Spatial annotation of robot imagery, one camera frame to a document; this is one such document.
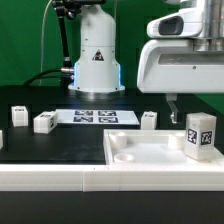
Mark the white front fence wall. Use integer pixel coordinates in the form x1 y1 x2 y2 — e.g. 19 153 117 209
0 165 224 192

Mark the white sheet with tags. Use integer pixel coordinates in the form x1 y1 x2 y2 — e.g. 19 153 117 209
56 109 139 125

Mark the white block left edge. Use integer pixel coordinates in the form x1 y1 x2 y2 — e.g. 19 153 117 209
0 130 3 150

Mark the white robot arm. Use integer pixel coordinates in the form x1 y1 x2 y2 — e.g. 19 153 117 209
69 0 224 122

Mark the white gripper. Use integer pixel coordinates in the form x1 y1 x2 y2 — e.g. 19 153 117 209
137 40 224 124

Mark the black cable bundle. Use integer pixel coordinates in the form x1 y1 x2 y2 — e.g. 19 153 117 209
22 68 75 88

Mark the white square tabletop part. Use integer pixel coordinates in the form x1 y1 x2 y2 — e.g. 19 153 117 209
103 129 224 166

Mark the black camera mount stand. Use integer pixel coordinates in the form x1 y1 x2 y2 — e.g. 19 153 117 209
52 0 107 67

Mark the white cable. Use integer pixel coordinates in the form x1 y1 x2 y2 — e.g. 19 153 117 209
39 0 54 87

